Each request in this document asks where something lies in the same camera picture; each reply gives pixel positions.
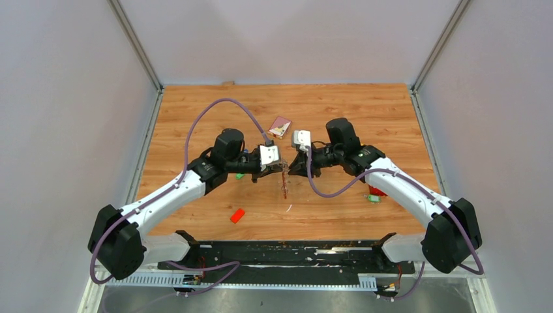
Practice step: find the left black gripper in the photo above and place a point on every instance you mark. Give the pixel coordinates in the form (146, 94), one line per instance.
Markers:
(269, 170)

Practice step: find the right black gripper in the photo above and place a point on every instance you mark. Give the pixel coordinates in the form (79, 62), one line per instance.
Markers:
(299, 165)

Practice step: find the metal key organizer red handle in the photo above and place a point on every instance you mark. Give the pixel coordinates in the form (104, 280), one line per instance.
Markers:
(284, 175)

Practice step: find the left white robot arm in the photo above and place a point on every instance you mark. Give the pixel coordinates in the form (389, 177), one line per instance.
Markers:
(120, 239)

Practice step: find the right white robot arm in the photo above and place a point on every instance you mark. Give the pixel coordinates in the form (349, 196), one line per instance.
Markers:
(452, 235)

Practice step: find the playing card box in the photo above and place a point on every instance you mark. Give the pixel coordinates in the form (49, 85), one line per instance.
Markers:
(280, 127)

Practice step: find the small orange block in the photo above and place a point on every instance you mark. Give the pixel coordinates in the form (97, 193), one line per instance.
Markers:
(237, 216)

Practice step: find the red perforated block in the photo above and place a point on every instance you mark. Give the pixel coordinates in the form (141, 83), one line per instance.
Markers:
(373, 191)

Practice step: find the small green toy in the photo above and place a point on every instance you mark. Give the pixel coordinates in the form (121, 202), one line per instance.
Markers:
(373, 198)

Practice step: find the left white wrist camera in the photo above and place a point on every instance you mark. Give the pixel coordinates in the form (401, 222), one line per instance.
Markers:
(269, 155)

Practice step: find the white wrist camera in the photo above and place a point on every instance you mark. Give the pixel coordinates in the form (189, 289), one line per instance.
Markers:
(269, 155)
(301, 140)

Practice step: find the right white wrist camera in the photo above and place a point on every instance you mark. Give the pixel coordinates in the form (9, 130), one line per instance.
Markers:
(301, 140)

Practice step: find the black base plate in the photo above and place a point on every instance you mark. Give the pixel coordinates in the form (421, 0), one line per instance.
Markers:
(330, 263)

